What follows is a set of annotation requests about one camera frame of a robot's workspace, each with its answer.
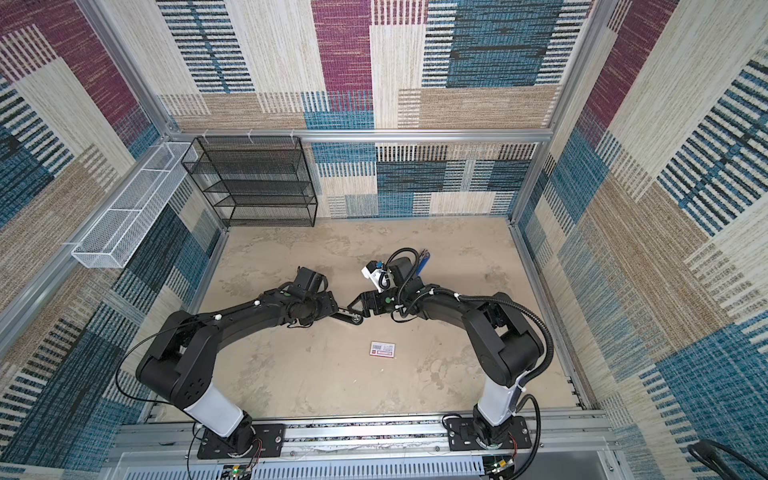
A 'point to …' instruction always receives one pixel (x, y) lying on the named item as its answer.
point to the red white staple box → (382, 349)
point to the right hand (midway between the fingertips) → (359, 309)
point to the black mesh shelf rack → (254, 181)
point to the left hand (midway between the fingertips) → (332, 304)
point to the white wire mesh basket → (110, 243)
